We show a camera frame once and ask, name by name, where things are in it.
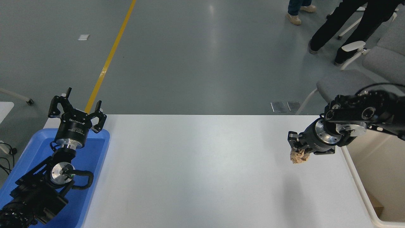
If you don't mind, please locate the black cable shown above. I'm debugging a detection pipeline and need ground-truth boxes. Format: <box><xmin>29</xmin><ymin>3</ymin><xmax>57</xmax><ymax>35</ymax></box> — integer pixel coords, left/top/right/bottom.
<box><xmin>0</xmin><ymin>144</ymin><xmax>18</xmax><ymax>175</ymax></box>

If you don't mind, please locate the white caster leg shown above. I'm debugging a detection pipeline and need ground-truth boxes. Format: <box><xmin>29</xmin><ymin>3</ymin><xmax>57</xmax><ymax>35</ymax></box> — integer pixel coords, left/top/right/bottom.
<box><xmin>0</xmin><ymin>88</ymin><xmax>34</xmax><ymax>105</ymax></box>

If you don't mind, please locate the tan paper ball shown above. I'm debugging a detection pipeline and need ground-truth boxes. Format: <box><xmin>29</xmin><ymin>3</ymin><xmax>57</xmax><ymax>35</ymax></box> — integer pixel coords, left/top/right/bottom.
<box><xmin>290</xmin><ymin>147</ymin><xmax>310</xmax><ymax>164</ymax></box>

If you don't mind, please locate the blue plastic tray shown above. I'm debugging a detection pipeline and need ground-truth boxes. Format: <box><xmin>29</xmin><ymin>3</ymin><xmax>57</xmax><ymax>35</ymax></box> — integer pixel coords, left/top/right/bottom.
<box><xmin>0</xmin><ymin>128</ymin><xmax>110</xmax><ymax>228</ymax></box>

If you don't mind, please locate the grey padded office chair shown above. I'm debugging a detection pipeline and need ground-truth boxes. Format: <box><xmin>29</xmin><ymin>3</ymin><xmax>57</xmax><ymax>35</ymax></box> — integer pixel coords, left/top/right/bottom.
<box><xmin>297</xmin><ymin>19</ymin><xmax>405</xmax><ymax>116</ymax></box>

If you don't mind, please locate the white frame swivel chair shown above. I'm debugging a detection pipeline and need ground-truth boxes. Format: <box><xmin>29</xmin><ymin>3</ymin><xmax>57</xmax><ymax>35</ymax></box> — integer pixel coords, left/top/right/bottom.
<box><xmin>326</xmin><ymin>5</ymin><xmax>398</xmax><ymax>40</ymax></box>

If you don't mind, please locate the small white side table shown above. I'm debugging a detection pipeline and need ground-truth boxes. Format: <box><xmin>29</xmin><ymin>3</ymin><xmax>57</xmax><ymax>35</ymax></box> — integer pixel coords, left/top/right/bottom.
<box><xmin>0</xmin><ymin>101</ymin><xmax>15</xmax><ymax>124</ymax></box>

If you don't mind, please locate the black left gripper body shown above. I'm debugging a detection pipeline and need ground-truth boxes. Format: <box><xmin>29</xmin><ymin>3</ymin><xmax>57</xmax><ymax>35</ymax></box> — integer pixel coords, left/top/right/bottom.
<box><xmin>54</xmin><ymin>110</ymin><xmax>93</xmax><ymax>144</ymax></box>

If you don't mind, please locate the large pale plastic bin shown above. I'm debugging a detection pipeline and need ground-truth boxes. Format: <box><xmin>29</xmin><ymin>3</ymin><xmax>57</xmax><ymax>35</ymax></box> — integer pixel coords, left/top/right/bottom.
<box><xmin>340</xmin><ymin>128</ymin><xmax>405</xmax><ymax>228</ymax></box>

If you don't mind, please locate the person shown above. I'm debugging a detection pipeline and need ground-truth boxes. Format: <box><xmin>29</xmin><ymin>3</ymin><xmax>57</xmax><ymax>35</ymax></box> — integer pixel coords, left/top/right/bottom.
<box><xmin>308</xmin><ymin>0</ymin><xmax>402</xmax><ymax>66</ymax></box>
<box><xmin>286</xmin><ymin>0</ymin><xmax>317</xmax><ymax>26</ymax></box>

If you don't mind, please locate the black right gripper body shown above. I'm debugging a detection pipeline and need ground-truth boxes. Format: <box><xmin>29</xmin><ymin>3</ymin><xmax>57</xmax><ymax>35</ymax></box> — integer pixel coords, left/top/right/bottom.
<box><xmin>299</xmin><ymin>124</ymin><xmax>334</xmax><ymax>154</ymax></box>

